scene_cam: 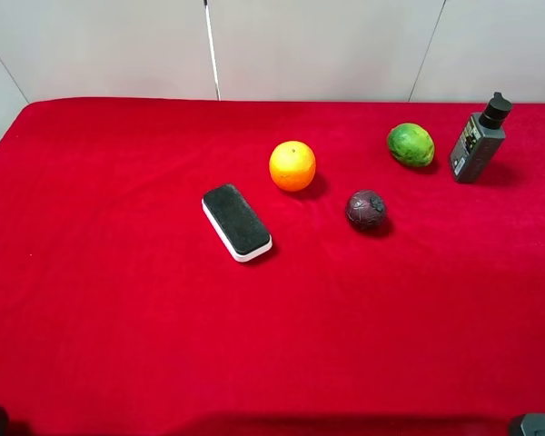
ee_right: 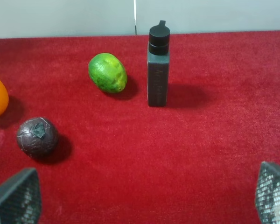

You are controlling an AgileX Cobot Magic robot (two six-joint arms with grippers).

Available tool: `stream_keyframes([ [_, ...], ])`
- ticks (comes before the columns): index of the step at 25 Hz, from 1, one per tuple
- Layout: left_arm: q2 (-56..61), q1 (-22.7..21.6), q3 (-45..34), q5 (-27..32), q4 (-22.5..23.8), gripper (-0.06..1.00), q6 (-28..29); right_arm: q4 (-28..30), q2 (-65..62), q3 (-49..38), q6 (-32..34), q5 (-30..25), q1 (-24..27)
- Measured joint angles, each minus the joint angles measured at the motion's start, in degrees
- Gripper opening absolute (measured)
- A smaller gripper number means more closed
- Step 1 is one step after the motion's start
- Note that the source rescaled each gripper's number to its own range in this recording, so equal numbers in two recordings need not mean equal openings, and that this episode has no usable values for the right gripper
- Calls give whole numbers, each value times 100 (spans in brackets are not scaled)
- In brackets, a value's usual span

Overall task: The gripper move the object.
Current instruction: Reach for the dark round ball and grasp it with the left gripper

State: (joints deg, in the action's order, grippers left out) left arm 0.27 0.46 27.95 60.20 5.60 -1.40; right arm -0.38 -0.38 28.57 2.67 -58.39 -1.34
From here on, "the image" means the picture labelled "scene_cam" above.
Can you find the red table cloth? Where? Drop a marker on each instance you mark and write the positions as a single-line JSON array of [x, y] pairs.
[[122, 312]]

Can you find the white pole behind table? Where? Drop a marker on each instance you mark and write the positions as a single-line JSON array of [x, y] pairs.
[[209, 30]]

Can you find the dark grey lotion bottle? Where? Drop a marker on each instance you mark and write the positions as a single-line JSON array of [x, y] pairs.
[[479, 140]]

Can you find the green mango fruit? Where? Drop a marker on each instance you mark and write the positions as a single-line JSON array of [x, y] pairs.
[[411, 145]]

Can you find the dark purple mangosteen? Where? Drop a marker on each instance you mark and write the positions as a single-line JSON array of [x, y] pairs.
[[365, 210]]

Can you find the dark object bottom right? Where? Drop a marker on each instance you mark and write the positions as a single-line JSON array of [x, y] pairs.
[[529, 424]]

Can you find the black white board eraser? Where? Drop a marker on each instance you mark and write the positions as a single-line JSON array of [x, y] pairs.
[[240, 229]]

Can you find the orange fruit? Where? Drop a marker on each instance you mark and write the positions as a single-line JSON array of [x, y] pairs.
[[292, 166]]

